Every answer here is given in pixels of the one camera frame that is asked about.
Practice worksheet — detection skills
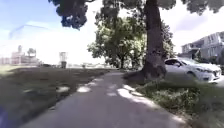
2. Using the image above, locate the green leafy tree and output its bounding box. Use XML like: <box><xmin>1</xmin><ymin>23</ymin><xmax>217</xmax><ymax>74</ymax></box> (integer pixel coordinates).
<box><xmin>87</xmin><ymin>12</ymin><xmax>176</xmax><ymax>70</ymax></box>

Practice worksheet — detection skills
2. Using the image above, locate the large thick-trunked tree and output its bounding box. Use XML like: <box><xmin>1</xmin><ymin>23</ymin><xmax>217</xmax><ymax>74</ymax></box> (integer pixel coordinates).
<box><xmin>48</xmin><ymin>0</ymin><xmax>224</xmax><ymax>82</ymax></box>

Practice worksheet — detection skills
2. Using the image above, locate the grey house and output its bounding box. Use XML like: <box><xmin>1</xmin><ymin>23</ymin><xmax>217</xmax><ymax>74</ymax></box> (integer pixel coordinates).
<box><xmin>178</xmin><ymin>30</ymin><xmax>224</xmax><ymax>64</ymax></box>

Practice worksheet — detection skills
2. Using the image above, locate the white car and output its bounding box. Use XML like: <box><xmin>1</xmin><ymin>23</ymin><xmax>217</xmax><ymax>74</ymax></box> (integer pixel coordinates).
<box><xmin>164</xmin><ymin>57</ymin><xmax>223</xmax><ymax>84</ymax></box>

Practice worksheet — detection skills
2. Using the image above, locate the grass field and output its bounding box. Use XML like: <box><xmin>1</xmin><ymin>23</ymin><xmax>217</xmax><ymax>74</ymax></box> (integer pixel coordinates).
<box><xmin>0</xmin><ymin>64</ymin><xmax>118</xmax><ymax>128</ymax></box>

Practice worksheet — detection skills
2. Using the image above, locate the grass verge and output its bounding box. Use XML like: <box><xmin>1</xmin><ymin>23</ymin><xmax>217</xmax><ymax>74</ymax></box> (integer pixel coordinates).
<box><xmin>123</xmin><ymin>71</ymin><xmax>224</xmax><ymax>128</ymax></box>

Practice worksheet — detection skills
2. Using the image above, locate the distant tower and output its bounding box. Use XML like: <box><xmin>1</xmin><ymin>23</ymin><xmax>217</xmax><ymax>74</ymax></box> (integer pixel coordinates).
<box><xmin>58</xmin><ymin>51</ymin><xmax>69</xmax><ymax>70</ymax></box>

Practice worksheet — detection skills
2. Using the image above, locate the grey asphalt path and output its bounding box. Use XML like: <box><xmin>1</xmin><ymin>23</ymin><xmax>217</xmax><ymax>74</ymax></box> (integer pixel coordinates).
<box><xmin>19</xmin><ymin>70</ymin><xmax>188</xmax><ymax>128</ymax></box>

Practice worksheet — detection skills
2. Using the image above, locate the distant pale building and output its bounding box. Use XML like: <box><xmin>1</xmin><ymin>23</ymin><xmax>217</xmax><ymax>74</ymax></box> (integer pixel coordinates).
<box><xmin>0</xmin><ymin>44</ymin><xmax>43</xmax><ymax>66</ymax></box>

